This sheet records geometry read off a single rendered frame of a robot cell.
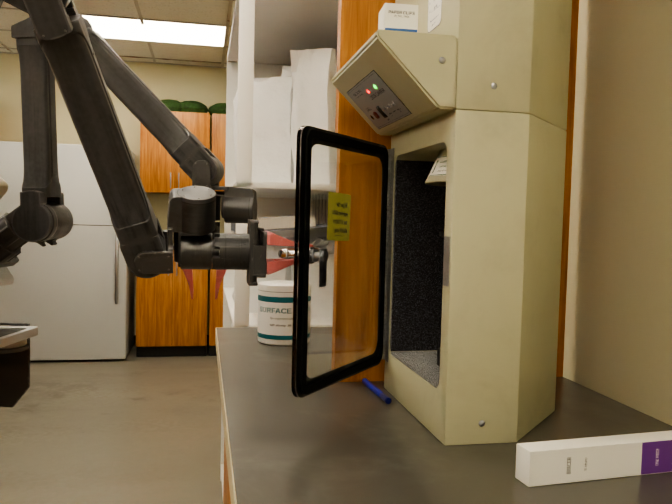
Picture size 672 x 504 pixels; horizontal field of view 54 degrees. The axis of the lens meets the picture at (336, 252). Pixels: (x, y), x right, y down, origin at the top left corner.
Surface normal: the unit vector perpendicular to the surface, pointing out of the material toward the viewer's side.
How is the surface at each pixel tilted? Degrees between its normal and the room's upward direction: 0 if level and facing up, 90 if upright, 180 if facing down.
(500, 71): 90
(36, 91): 91
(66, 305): 90
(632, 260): 90
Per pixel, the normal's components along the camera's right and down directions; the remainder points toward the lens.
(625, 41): -0.98, -0.01
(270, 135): -0.33, 0.06
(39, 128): 0.01, 0.07
